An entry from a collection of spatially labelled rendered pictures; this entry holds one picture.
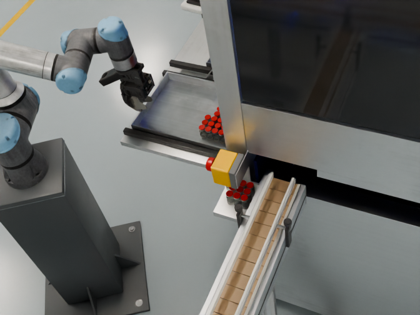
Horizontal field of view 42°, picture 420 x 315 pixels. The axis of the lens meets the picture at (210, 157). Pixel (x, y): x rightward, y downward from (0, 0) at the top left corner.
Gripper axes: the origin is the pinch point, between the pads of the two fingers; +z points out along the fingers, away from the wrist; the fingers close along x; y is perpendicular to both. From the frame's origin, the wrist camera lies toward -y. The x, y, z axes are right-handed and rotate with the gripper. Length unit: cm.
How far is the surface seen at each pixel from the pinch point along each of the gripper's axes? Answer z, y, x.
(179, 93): 4.9, 7.5, 13.5
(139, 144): 4.5, 5.0, -10.8
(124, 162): 92, -56, 32
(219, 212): 5.3, 39.7, -26.3
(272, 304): 38, 56, -35
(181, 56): 5.3, -0.2, 31.2
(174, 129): 4.7, 13.2, -2.0
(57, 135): 90, -103, 37
